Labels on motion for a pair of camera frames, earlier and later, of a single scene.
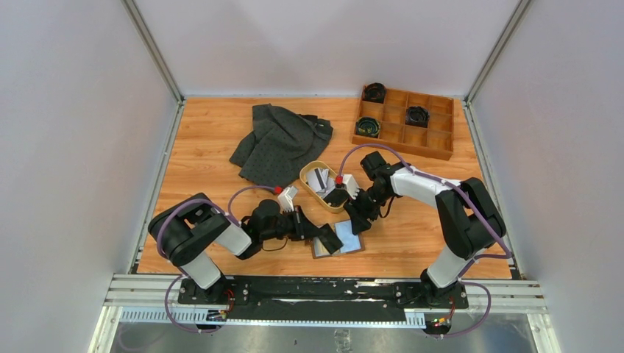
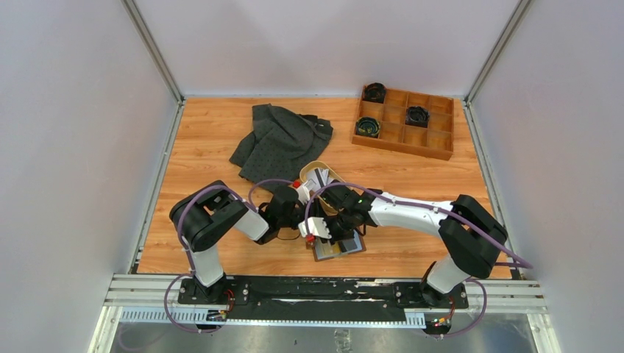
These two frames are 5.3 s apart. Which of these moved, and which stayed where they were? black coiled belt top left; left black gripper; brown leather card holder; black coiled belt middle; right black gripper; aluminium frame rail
Moved: left black gripper; right black gripper
Stayed: black coiled belt top left; brown leather card holder; black coiled belt middle; aluminium frame rail
